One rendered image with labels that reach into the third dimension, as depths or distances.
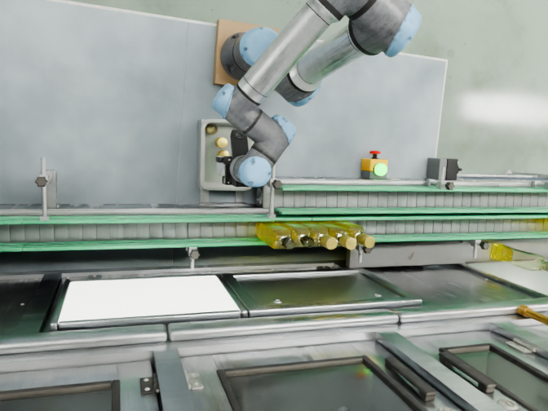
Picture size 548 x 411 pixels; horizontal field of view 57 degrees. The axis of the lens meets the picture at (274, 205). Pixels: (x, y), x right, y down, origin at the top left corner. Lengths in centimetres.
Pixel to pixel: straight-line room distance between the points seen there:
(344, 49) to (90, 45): 79
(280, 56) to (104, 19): 68
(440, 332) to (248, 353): 48
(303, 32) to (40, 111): 86
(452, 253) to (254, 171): 97
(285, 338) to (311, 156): 83
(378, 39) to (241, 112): 36
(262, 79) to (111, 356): 69
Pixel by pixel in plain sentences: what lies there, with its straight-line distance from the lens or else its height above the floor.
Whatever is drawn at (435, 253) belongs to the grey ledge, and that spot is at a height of 88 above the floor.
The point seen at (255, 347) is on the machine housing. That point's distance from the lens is 113.
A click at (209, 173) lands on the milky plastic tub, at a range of 169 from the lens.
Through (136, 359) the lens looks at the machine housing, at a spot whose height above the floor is 143.
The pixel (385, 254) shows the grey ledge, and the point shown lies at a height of 88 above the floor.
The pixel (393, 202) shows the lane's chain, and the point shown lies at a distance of 182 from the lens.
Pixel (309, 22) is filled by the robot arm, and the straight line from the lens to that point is 121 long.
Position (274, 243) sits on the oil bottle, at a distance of 145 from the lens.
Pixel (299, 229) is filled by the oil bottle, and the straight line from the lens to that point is 147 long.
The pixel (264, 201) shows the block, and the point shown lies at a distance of 163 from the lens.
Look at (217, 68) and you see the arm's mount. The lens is 169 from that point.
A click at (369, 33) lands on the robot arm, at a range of 124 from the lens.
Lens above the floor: 243
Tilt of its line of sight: 71 degrees down
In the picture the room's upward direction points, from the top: 115 degrees clockwise
